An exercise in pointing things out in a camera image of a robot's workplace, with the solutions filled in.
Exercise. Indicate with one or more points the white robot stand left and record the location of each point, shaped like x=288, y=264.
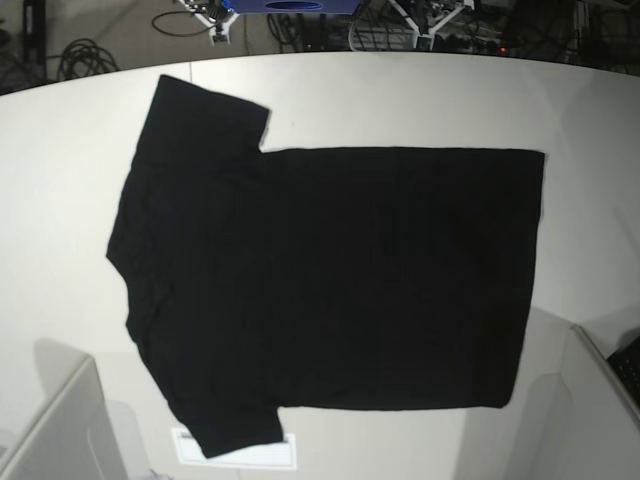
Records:
x=217, y=16

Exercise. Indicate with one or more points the black keyboard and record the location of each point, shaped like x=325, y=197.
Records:
x=625, y=362

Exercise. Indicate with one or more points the right grey partition panel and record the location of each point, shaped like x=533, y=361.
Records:
x=578, y=423

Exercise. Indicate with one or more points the black T-shirt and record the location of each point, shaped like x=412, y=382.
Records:
x=368, y=278

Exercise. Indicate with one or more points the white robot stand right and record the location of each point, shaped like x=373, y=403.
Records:
x=426, y=18

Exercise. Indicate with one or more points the black power strip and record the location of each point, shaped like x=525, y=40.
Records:
x=469, y=45

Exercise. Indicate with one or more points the white label plate on table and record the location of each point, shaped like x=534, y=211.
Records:
x=276, y=456

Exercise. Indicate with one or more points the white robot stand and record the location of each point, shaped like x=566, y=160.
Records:
x=426, y=18
x=217, y=16

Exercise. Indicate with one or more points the blue box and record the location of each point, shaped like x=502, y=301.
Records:
x=293, y=6

